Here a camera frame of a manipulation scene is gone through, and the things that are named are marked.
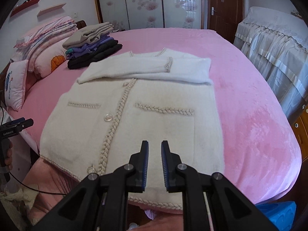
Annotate folded pink floral quilts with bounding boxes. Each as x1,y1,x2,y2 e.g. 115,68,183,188
10,16,78,79

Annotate purple folded garment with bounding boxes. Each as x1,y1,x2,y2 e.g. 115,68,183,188
65,36,114,59

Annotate beige sleeve forearm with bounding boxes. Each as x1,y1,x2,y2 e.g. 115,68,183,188
1,186,39,211

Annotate lace covered furniture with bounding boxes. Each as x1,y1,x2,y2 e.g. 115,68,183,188
234,6,307,123

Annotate wooden headboard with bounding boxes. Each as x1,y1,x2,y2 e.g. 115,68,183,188
75,20,87,29

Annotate blue plastic box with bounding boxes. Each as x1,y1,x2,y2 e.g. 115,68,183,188
255,201,296,230

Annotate pink bed sheet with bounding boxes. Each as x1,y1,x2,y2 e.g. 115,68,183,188
9,28,302,223

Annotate white sliding wardrobe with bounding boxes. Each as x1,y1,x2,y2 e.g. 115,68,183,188
95,0,206,31

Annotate pink wall shelf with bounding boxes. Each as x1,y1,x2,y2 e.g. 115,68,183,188
37,3,66,17

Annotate cream fuzzy cardigan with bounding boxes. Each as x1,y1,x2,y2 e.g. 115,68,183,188
40,49,225,212

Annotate person's left hand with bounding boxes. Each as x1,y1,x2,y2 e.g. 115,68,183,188
5,143,13,171

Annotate beige knit folded sweater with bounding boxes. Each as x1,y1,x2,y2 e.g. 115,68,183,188
62,22,114,49

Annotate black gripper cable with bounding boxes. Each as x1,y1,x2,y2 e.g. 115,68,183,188
8,170,67,196

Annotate black folded garment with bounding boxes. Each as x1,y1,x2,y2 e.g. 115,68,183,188
67,40,123,69

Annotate pink embroidered pillow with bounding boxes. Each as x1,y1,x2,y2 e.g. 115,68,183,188
5,60,28,112

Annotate wooden drawer cabinet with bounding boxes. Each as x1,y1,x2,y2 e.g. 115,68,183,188
290,104,308,161

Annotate red wall shelf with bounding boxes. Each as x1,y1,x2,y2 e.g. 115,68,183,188
10,0,40,17

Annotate brown wooden door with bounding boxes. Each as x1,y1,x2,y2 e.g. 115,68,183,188
207,0,244,43

